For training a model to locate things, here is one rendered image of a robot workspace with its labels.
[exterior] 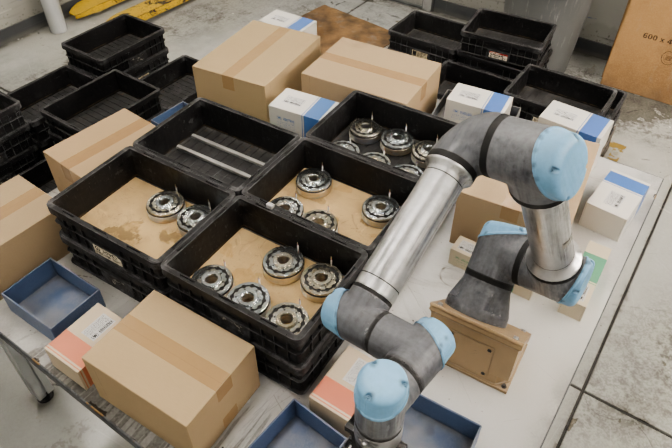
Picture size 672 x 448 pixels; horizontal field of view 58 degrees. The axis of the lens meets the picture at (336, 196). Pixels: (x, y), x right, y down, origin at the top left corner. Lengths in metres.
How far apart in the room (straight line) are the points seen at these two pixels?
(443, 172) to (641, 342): 1.74
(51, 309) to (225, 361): 0.59
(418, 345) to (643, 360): 1.77
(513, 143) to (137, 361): 0.89
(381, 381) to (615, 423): 1.64
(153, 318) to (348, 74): 1.10
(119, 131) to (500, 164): 1.32
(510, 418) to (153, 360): 0.80
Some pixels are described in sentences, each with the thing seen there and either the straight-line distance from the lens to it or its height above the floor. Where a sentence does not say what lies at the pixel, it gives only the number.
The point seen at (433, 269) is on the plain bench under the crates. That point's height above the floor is 0.70.
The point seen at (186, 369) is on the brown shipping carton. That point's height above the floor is 0.86.
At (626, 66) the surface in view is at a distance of 4.10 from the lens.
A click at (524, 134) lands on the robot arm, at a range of 1.06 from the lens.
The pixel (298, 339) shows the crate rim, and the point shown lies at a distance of 1.30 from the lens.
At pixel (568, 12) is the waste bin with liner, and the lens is 3.82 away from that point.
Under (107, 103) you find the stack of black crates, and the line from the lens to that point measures 2.92.
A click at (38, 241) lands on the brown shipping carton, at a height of 0.80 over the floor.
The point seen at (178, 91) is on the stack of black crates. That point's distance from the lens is 3.13.
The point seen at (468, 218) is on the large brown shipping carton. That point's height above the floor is 0.82.
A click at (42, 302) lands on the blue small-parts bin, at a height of 0.70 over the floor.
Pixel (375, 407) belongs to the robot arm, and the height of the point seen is 1.22.
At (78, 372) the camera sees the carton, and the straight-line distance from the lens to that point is 1.56.
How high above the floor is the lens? 2.00
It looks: 42 degrees down
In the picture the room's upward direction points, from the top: straight up
